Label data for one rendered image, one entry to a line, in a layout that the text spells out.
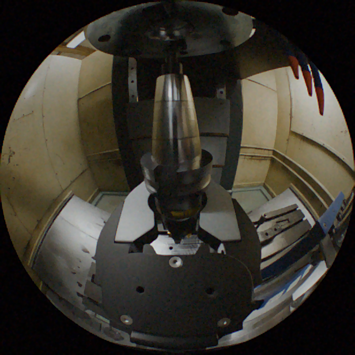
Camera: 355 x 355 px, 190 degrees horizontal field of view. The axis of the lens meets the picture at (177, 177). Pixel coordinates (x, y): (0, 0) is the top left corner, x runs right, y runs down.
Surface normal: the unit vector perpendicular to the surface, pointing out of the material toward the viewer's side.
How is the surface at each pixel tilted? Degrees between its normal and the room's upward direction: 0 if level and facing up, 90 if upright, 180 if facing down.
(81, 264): 24
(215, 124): 90
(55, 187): 90
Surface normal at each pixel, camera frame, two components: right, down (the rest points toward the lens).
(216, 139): -0.04, 0.56
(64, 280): 0.36, -0.80
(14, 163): 1.00, -0.04
